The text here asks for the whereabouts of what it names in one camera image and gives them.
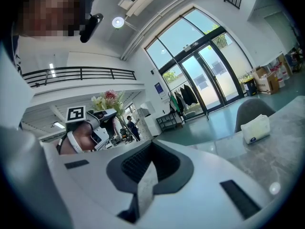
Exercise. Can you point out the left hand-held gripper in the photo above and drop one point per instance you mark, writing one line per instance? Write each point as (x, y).
(76, 114)

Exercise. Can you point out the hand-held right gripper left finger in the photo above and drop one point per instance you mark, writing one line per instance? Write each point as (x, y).
(90, 187)

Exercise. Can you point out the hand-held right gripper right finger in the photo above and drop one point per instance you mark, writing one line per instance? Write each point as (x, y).
(202, 194)

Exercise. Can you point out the pink and white flowers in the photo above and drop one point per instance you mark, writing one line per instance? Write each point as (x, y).
(108, 99)

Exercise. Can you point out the white wristband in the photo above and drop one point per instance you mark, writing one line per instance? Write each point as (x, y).
(74, 142)

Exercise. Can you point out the white cabinet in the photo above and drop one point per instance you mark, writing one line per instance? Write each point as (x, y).
(150, 120)

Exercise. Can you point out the black balcony railing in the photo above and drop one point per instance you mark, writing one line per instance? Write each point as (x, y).
(81, 73)

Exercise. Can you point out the low black shelf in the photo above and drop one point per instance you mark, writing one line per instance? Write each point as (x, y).
(166, 123)

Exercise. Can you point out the clothes rack with clothes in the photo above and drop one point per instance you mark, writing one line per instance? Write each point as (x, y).
(183, 99)

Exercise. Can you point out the white tissue pack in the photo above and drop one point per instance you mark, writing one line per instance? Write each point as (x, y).
(256, 129)

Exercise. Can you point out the grey chair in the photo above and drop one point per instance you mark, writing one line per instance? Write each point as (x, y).
(252, 111)

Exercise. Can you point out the round ceiling lamp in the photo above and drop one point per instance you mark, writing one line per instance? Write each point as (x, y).
(118, 22)

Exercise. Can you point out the black framed glass door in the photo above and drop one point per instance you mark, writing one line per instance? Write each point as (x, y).
(205, 80)

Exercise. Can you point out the black bin with yellow lid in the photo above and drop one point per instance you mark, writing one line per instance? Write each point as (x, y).
(250, 87)

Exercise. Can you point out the person's head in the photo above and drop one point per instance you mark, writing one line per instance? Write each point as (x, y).
(51, 8)

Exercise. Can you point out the brown cardboard box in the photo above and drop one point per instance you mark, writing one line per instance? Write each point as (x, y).
(267, 81)

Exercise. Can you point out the white and red buckets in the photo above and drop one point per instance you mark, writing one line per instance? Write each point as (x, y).
(281, 74)

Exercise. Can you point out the blue wall poster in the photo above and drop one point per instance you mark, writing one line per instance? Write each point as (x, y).
(159, 89)

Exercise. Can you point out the black head-worn camera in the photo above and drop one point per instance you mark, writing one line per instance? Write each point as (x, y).
(91, 27)

